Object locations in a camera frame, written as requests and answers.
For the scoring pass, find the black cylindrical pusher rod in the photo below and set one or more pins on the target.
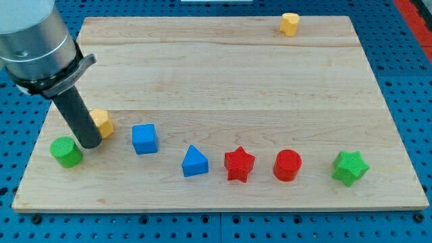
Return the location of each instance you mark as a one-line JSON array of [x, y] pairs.
[[74, 111]]

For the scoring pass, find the yellow heart block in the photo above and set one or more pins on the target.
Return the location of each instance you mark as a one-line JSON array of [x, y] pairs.
[[289, 23]]

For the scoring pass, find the blue triangle block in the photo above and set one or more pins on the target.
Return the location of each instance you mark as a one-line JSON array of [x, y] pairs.
[[194, 162]]

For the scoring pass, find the red tape strip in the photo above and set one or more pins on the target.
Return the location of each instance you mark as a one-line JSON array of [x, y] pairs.
[[418, 19]]

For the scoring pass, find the red cylinder block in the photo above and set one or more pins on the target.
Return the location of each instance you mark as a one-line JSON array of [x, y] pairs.
[[287, 165]]

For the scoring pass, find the green star block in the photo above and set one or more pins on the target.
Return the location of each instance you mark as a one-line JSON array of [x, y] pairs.
[[349, 167]]

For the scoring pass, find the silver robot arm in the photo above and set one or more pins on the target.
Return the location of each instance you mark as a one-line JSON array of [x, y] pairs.
[[41, 57]]

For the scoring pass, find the wooden board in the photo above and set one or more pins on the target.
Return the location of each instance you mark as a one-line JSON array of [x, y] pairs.
[[217, 84]]

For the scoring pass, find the red star block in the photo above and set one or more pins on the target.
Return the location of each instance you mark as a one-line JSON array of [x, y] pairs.
[[239, 164]]

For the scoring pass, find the blue cube block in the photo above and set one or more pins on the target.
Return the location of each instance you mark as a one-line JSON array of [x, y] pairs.
[[144, 139]]

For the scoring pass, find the green cylinder block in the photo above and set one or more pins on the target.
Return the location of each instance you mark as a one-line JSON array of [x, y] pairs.
[[66, 152]]

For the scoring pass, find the yellow hexagon block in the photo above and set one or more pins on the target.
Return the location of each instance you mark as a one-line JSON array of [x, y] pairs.
[[103, 122]]

